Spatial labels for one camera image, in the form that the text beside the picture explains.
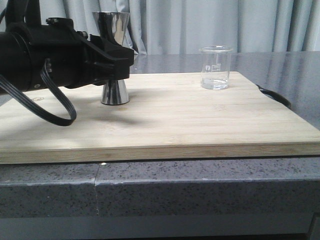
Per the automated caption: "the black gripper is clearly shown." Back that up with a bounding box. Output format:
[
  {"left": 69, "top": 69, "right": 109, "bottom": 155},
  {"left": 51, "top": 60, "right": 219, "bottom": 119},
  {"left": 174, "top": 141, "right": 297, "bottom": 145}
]
[{"left": 0, "top": 18, "right": 134, "bottom": 90}]

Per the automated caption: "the black cutting board handle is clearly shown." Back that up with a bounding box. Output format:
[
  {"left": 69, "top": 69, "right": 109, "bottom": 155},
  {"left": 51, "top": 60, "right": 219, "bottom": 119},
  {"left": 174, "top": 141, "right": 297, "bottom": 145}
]
[{"left": 256, "top": 84, "right": 291, "bottom": 109}]

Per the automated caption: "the light wooden cutting board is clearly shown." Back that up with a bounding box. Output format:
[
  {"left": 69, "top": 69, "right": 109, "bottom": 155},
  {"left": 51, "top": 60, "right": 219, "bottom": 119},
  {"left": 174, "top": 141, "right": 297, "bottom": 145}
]
[{"left": 0, "top": 72, "right": 320, "bottom": 164}]

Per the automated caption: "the clear glass measuring beaker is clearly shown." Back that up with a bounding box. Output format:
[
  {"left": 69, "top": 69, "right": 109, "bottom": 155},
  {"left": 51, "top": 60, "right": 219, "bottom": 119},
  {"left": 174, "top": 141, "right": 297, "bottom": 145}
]
[{"left": 199, "top": 45, "right": 233, "bottom": 90}]

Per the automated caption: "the steel jigger shaker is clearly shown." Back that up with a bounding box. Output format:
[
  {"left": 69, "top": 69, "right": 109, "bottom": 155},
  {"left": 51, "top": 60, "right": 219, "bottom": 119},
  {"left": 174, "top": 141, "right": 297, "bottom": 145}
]
[{"left": 92, "top": 11, "right": 134, "bottom": 105}]

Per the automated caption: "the grey curtain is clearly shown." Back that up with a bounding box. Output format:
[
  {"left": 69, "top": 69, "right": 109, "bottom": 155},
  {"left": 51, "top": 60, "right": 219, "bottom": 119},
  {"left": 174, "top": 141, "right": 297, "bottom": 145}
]
[{"left": 39, "top": 0, "right": 320, "bottom": 55}]

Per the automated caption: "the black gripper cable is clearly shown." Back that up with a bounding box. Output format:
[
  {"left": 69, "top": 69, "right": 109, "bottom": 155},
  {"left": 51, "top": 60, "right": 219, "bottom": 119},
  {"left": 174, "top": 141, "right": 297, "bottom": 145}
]
[{"left": 0, "top": 57, "right": 77, "bottom": 127}]

